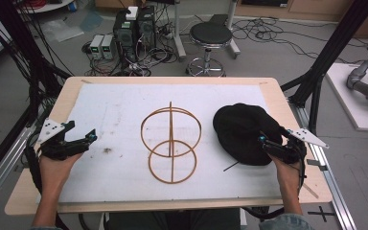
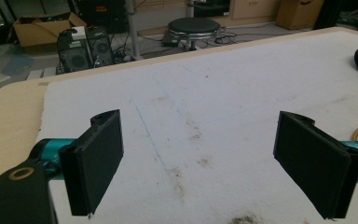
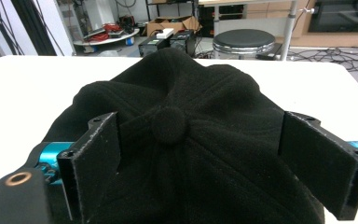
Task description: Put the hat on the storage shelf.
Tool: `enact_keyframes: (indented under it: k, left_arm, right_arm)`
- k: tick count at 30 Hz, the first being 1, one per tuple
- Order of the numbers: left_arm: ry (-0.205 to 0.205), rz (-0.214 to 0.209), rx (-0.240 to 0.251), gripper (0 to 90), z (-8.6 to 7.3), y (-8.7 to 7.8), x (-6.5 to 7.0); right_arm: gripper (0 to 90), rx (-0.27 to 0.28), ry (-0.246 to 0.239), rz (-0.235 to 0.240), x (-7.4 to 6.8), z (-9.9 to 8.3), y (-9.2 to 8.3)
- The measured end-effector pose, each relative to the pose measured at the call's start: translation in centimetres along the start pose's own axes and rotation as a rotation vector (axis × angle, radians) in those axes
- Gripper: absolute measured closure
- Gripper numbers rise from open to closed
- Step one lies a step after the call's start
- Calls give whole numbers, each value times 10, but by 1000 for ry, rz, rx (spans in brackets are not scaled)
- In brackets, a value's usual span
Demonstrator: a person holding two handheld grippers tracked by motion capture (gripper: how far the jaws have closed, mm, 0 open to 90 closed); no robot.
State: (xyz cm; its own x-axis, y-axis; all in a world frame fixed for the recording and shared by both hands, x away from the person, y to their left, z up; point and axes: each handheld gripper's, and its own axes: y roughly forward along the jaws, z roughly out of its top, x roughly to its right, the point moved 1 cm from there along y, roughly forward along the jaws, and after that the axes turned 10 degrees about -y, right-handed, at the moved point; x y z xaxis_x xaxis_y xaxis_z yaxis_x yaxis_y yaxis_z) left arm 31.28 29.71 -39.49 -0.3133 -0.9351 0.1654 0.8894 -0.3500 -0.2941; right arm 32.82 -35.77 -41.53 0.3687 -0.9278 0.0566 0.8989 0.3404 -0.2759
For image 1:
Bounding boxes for black metal frame stand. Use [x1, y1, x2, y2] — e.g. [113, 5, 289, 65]
[0, 0, 73, 190]
[280, 0, 368, 136]

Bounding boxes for grey power supply unit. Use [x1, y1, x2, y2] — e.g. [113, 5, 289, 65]
[89, 34, 105, 60]
[101, 34, 115, 61]

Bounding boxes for person's right hand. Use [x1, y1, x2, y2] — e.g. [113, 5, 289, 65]
[266, 151, 302, 195]

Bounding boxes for person's left hand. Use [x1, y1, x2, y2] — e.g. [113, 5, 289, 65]
[38, 149, 84, 196]

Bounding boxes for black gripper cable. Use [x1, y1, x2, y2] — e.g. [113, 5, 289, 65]
[241, 205, 286, 220]
[24, 145, 44, 196]

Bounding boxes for white box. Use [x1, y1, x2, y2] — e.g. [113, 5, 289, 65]
[125, 6, 139, 21]

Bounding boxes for black round stool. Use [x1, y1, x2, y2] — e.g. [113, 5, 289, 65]
[186, 21, 234, 78]

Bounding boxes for aluminium rail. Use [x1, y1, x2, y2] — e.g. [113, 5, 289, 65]
[287, 97, 358, 230]
[0, 126, 35, 215]

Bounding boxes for white platform board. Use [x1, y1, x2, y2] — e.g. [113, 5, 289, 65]
[325, 62, 368, 133]

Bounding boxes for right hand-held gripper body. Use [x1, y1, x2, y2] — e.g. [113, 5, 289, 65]
[263, 127, 331, 166]

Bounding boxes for black hat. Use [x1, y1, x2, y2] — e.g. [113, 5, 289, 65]
[212, 103, 284, 167]

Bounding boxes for wooden ring hat stand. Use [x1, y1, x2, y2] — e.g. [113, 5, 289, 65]
[140, 101, 203, 185]

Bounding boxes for tangle of floor cables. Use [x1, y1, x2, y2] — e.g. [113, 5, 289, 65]
[81, 6, 186, 78]

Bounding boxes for clear plastic sheet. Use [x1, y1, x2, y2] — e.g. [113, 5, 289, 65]
[40, 18, 85, 43]

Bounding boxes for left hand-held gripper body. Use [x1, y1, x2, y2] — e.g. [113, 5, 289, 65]
[36, 118, 91, 161]

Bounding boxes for thin black stick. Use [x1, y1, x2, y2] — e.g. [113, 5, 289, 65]
[222, 160, 242, 173]

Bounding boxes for black computer tower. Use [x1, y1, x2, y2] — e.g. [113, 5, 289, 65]
[112, 9, 139, 62]
[136, 5, 157, 52]

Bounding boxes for white table mat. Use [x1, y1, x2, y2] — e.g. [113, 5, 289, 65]
[57, 82, 283, 204]

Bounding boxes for black floor cables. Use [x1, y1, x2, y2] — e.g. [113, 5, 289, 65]
[229, 15, 368, 66]

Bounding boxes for person's legs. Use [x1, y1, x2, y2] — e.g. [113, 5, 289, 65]
[103, 208, 242, 230]

